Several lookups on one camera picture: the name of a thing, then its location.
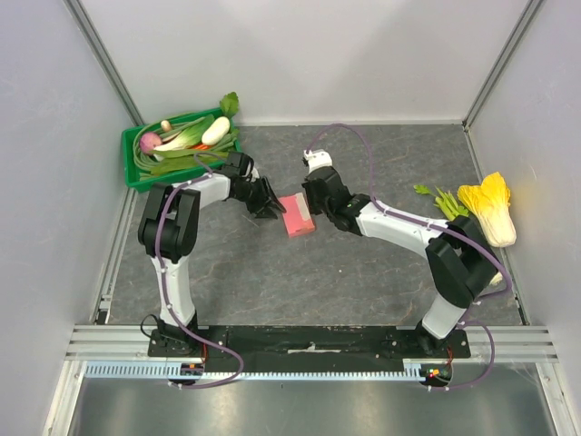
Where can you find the green celery stalk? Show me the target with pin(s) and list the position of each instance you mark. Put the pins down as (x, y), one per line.
(447, 202)

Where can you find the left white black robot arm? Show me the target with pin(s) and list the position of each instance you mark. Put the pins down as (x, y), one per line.
(168, 231)

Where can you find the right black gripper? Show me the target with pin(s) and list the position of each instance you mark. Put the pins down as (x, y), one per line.
(318, 195)

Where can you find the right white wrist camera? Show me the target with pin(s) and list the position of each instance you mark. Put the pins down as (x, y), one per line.
(317, 159)

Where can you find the grey cable duct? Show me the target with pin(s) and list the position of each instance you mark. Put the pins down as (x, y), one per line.
(410, 372)

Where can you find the green plastic crate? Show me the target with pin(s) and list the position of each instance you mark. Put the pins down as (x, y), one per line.
(142, 181)

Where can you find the purple turnip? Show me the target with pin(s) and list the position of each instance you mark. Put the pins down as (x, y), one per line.
(149, 141)

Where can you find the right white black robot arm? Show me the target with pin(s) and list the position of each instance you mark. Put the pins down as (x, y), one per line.
(461, 262)

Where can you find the white radish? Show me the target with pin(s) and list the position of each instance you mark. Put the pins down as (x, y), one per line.
(217, 130)

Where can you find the orange carrot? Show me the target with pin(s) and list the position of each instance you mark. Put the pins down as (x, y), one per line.
(201, 147)

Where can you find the green long beans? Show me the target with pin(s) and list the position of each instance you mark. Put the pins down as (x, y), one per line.
(144, 162)

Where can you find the green leafy vegetable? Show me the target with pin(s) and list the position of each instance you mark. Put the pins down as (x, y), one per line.
(229, 105)

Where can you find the aluminium rail frame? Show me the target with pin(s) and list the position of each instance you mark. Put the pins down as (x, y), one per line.
(127, 343)

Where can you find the yellow napa cabbage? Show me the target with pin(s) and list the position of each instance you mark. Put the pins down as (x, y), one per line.
(490, 202)

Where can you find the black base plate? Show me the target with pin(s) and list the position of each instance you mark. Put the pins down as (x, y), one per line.
(333, 347)

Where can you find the bok choy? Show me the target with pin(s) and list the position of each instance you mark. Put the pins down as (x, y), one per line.
(190, 135)

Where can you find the pink express box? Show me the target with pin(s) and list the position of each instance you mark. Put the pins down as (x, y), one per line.
(297, 218)

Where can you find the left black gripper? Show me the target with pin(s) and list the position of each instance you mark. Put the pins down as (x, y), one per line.
(267, 200)

